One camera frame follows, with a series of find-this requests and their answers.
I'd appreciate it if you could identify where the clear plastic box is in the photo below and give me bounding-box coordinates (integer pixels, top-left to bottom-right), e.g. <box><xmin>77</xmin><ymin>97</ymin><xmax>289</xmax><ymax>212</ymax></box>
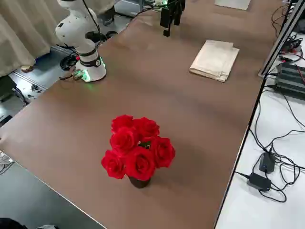
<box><xmin>214</xmin><ymin>0</ymin><xmax>252</xmax><ymax>11</ymax></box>

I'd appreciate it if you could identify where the long black power adapter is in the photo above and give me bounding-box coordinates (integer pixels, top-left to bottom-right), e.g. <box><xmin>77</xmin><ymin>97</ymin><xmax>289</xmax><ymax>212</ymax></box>
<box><xmin>246</xmin><ymin>172</ymin><xmax>273</xmax><ymax>191</ymax></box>

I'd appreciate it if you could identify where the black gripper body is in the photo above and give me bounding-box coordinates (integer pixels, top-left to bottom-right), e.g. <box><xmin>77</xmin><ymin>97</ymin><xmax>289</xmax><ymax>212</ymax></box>
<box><xmin>166</xmin><ymin>0</ymin><xmax>186</xmax><ymax>12</ymax></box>

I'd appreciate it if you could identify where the small black power adapter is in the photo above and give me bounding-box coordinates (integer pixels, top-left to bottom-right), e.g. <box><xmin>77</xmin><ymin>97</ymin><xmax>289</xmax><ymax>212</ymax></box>
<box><xmin>258</xmin><ymin>151</ymin><xmax>277</xmax><ymax>174</ymax></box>

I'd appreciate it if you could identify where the dark brown vase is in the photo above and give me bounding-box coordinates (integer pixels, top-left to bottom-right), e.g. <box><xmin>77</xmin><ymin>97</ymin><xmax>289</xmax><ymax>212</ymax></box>
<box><xmin>128</xmin><ymin>175</ymin><xmax>152</xmax><ymax>189</ymax></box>

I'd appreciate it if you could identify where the red rose bouquet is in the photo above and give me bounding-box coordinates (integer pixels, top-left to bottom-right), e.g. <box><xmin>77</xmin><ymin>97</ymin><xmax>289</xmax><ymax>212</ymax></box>
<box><xmin>101</xmin><ymin>114</ymin><xmax>176</xmax><ymax>181</ymax></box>

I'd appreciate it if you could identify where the small green circuit board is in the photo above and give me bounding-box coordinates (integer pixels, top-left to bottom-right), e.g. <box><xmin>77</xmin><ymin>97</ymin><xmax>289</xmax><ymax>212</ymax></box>
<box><xmin>71</xmin><ymin>68</ymin><xmax>84</xmax><ymax>81</ymax></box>

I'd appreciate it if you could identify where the aluminium frame post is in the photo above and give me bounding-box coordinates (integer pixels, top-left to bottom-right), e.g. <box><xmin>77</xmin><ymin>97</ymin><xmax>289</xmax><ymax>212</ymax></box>
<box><xmin>258</xmin><ymin>0</ymin><xmax>305</xmax><ymax>77</ymax></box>

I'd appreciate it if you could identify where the beige curtain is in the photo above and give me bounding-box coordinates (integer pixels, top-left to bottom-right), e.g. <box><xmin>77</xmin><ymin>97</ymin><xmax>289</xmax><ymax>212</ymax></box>
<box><xmin>0</xmin><ymin>0</ymin><xmax>60</xmax><ymax>78</ymax></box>

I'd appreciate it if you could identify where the black usb hub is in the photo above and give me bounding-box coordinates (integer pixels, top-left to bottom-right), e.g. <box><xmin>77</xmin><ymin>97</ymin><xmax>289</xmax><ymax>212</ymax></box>
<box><xmin>282</xmin><ymin>33</ymin><xmax>304</xmax><ymax>54</ymax></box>

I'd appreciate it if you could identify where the black finned power supply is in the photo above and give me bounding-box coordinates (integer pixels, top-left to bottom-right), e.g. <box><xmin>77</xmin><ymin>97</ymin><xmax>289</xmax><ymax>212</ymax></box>
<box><xmin>274</xmin><ymin>61</ymin><xmax>305</xmax><ymax>97</ymax></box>

